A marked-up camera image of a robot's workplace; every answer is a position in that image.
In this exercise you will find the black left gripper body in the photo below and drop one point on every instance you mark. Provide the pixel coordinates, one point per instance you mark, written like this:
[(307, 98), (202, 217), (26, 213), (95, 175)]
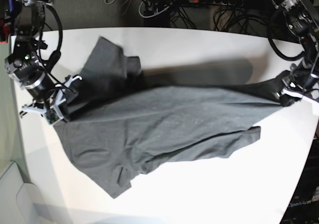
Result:
[(306, 78)]

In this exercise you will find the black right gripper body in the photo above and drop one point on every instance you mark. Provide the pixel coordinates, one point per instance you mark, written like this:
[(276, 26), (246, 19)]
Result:
[(56, 108)]

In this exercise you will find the dark grey t-shirt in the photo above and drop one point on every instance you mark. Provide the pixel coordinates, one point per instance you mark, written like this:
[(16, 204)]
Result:
[(120, 128)]

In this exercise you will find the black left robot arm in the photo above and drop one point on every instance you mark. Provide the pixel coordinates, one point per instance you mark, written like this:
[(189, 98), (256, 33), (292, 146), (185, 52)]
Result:
[(302, 21)]

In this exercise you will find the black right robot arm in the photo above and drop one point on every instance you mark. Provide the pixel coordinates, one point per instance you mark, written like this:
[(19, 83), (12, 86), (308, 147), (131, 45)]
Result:
[(30, 71)]

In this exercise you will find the red clamp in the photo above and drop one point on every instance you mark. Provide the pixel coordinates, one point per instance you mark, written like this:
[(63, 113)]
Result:
[(4, 30)]

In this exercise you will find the grey tray corner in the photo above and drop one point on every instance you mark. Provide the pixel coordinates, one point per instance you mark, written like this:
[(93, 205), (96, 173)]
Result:
[(20, 202)]

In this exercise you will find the black power strip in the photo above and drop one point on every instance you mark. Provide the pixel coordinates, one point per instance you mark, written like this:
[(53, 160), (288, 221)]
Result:
[(219, 2)]

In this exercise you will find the blue tool handle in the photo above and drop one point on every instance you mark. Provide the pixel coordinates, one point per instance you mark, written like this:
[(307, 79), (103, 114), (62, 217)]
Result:
[(11, 8)]

